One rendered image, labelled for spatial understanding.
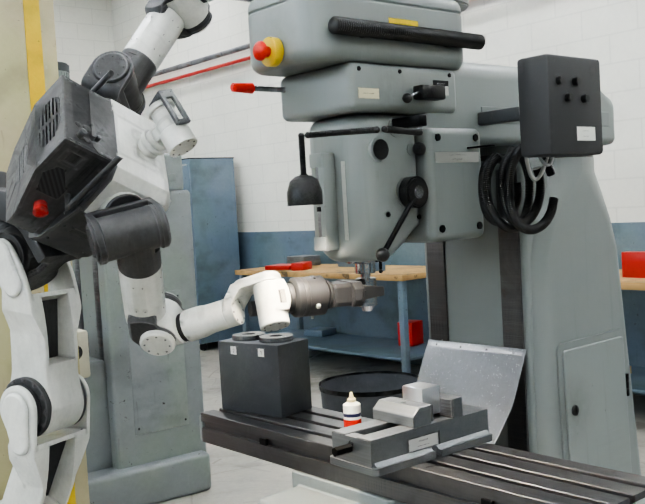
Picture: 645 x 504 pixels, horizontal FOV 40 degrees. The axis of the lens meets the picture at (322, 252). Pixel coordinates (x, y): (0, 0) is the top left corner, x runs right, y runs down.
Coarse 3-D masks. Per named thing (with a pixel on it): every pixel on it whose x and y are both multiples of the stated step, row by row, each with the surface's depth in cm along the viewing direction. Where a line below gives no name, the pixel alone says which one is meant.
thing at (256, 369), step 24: (240, 336) 234; (264, 336) 231; (288, 336) 229; (240, 360) 232; (264, 360) 227; (288, 360) 226; (240, 384) 233; (264, 384) 227; (288, 384) 226; (240, 408) 234; (264, 408) 228; (288, 408) 226
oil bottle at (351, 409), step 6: (348, 402) 199; (354, 402) 198; (348, 408) 198; (354, 408) 197; (360, 408) 199; (348, 414) 198; (354, 414) 198; (360, 414) 199; (348, 420) 198; (354, 420) 198; (360, 420) 199
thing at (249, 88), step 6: (234, 84) 188; (240, 84) 188; (246, 84) 189; (252, 84) 190; (234, 90) 188; (240, 90) 188; (246, 90) 189; (252, 90) 190; (258, 90) 192; (264, 90) 193; (270, 90) 194; (276, 90) 195; (282, 90) 196
